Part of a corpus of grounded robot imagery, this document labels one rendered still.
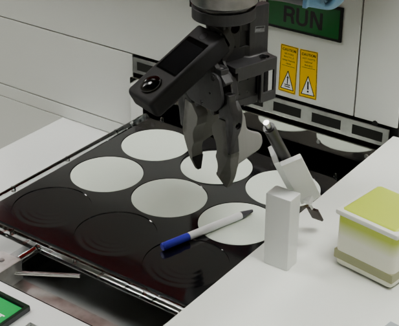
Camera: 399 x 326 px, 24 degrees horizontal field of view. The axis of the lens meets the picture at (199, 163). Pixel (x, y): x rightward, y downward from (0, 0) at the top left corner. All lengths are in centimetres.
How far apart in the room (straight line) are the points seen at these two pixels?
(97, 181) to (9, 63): 48
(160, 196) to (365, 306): 39
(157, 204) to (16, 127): 59
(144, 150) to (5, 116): 47
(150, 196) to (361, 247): 37
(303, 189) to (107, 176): 40
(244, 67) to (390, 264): 27
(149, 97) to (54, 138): 58
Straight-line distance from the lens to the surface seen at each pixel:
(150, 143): 137
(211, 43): 103
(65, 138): 158
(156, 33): 144
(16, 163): 151
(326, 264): 100
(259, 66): 106
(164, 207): 121
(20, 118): 174
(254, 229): 117
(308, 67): 130
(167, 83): 101
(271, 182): 127
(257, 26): 107
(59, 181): 128
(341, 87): 128
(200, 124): 111
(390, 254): 95
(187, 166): 131
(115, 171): 130
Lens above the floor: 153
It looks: 28 degrees down
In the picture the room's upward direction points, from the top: straight up
